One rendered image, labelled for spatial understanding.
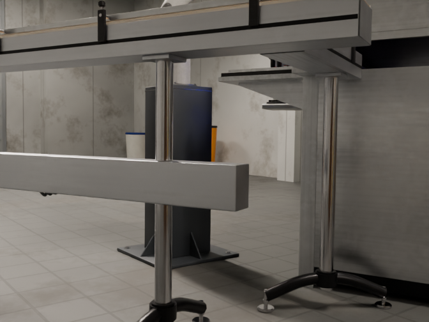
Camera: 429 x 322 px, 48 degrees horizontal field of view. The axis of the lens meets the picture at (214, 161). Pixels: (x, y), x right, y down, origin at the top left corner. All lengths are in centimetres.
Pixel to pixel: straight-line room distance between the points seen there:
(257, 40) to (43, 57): 73
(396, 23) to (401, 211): 69
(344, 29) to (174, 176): 57
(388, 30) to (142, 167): 107
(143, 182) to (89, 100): 855
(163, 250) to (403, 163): 97
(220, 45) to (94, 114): 876
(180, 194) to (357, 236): 88
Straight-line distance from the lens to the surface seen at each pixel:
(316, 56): 139
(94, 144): 992
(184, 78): 244
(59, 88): 970
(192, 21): 128
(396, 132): 191
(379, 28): 196
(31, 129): 992
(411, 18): 195
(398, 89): 191
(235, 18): 122
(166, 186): 133
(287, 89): 213
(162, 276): 141
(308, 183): 199
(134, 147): 882
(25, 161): 171
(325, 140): 174
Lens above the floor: 63
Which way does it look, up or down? 3 degrees down
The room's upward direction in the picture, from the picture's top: 1 degrees clockwise
